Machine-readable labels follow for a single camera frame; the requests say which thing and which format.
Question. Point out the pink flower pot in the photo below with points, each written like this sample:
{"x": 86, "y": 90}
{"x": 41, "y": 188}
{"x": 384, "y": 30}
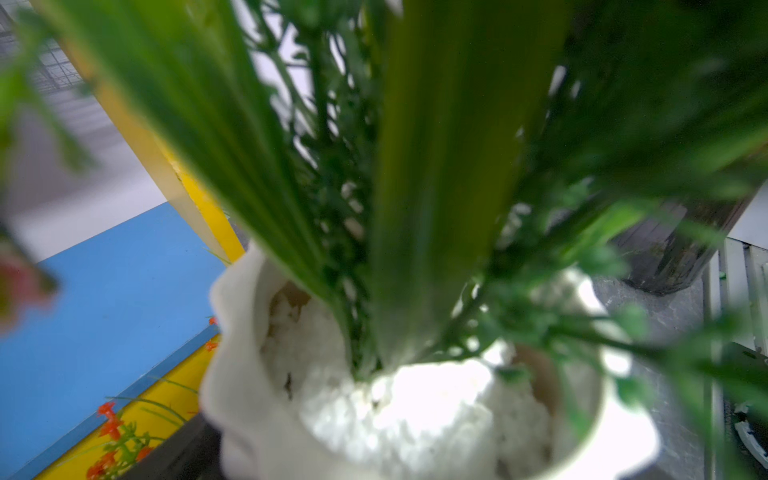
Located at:
{"x": 422, "y": 167}

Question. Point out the yellow rack with coloured shelves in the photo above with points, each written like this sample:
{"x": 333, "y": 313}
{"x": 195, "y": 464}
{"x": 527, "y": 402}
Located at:
{"x": 133, "y": 280}

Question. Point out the sunflower bouquet pot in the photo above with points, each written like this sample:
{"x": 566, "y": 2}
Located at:
{"x": 667, "y": 251}

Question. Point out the orange flower pot left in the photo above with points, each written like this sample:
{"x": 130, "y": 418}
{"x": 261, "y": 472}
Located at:
{"x": 137, "y": 423}

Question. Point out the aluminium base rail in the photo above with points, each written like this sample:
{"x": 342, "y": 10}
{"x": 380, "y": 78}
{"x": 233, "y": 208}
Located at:
{"x": 735, "y": 283}

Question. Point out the white wire basket back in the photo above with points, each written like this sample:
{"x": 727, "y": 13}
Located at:
{"x": 54, "y": 71}

